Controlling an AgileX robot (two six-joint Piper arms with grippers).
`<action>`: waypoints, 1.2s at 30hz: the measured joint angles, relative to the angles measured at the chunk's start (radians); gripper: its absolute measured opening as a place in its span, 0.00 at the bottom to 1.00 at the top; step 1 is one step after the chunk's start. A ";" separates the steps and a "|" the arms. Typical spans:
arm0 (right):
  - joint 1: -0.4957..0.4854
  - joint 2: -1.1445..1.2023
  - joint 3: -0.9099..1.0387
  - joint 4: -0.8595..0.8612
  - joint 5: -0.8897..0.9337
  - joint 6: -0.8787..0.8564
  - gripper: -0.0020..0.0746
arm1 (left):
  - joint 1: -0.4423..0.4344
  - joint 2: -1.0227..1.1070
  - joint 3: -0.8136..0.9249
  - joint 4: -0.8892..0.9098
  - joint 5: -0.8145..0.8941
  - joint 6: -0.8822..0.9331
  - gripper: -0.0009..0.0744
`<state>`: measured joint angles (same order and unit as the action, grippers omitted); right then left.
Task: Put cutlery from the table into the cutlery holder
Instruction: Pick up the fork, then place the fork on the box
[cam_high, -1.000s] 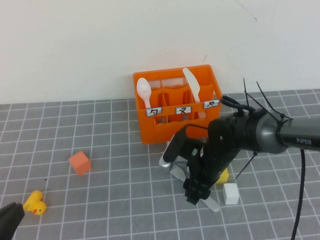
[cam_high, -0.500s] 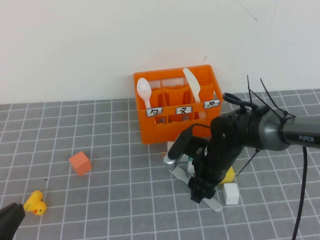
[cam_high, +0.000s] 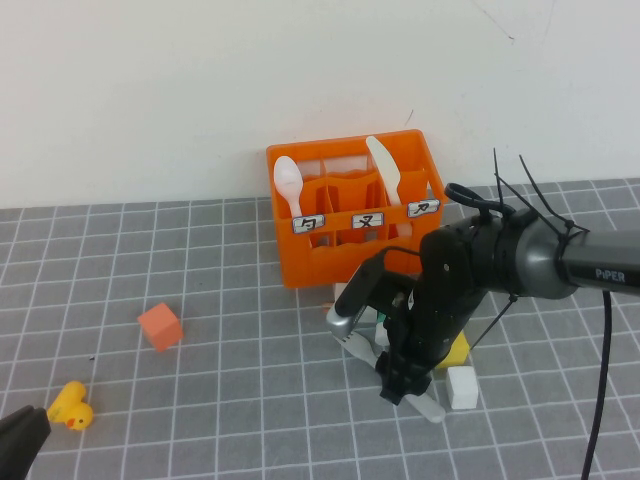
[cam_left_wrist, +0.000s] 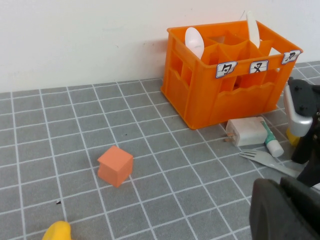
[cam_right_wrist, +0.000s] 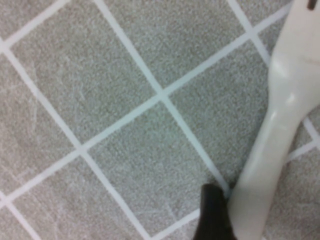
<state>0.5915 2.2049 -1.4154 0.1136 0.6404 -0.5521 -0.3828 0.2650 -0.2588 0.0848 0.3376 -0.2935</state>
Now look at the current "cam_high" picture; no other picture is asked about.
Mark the pink plastic spoon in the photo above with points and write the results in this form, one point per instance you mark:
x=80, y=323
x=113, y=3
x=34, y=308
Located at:
x=289, y=175

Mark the white foam cube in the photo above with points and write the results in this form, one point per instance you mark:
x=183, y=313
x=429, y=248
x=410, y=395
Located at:
x=461, y=389

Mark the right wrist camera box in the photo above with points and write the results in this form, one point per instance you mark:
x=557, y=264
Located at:
x=360, y=295

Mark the orange plastic cutlery holder crate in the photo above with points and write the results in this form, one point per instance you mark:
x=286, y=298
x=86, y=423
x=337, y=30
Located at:
x=310, y=265

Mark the orange foam cube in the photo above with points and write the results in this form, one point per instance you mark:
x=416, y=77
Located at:
x=160, y=327

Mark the grey grid table mat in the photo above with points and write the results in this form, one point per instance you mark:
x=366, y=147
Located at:
x=225, y=300

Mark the white green lip balm tube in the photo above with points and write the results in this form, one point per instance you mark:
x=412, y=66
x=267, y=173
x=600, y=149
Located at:
x=381, y=336

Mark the yellow foam cube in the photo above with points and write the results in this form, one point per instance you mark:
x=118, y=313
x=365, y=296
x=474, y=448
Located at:
x=457, y=355

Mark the white plastic knife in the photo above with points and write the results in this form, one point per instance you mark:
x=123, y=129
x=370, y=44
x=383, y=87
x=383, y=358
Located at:
x=385, y=165

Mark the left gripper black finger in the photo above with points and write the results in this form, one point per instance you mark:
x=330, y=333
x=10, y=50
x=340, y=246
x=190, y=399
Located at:
x=27, y=435
x=17, y=420

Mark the grey plastic fork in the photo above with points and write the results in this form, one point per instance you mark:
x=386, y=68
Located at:
x=425, y=407

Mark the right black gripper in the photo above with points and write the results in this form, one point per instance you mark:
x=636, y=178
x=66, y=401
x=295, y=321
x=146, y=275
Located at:
x=430, y=330

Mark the black zip tie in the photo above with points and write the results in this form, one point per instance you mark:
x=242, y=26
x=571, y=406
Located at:
x=563, y=245
x=499, y=180
x=492, y=325

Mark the white charger plug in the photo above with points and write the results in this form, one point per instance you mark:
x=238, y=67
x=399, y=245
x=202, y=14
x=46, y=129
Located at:
x=341, y=290

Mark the yellow rubber duck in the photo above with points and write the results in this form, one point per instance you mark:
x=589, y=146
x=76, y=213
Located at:
x=72, y=412

